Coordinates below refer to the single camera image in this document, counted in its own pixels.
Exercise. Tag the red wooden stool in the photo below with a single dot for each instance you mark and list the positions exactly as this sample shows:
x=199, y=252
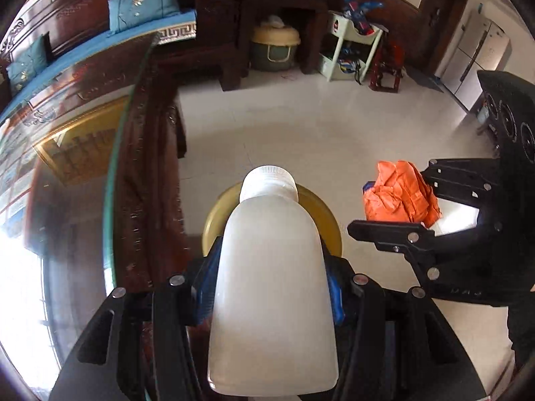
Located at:
x=386, y=71

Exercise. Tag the dark door mat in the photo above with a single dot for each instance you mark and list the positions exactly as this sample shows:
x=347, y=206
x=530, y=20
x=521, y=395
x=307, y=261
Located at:
x=424, y=79

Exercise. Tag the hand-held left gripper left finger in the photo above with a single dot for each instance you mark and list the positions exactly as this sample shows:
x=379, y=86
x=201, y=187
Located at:
x=205, y=296

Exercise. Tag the yellow green pet carrier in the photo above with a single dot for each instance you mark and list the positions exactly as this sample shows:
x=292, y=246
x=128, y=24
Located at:
x=276, y=46

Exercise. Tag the blue white bag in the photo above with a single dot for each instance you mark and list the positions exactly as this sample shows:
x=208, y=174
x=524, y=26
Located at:
x=349, y=64

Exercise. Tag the dark carved wooden sofa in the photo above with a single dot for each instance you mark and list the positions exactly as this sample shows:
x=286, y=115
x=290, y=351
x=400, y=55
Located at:
x=217, y=29

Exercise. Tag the dark wooden console table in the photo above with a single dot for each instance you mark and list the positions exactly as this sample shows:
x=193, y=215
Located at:
x=317, y=4

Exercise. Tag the large teal embroidered cushion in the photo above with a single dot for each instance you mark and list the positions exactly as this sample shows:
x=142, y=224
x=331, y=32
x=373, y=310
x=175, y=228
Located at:
x=144, y=4

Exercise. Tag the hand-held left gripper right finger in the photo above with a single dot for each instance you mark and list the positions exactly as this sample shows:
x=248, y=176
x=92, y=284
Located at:
x=334, y=296

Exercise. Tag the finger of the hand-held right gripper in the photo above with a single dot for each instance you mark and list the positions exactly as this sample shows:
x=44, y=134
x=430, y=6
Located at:
x=459, y=179
x=393, y=234

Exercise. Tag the white plastic bottle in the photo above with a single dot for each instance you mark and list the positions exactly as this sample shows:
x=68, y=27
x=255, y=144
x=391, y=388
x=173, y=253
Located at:
x=271, y=300

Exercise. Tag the small teal embroidered cushion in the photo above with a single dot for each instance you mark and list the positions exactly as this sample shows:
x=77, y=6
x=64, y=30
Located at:
x=27, y=64

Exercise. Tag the blue red toy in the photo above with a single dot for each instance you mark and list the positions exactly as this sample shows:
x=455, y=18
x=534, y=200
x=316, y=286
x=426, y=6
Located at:
x=359, y=14

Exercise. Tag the white storage rack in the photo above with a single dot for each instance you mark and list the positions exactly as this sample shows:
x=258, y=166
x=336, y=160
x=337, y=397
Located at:
x=349, y=37

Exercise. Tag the dark wooden glass-top table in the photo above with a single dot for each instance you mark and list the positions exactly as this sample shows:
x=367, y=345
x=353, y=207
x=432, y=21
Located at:
x=138, y=154

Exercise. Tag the silver refrigerator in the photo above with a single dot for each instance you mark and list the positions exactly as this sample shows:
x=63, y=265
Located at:
x=476, y=58

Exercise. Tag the dark wooden door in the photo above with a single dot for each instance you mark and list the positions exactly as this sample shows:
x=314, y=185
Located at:
x=443, y=12

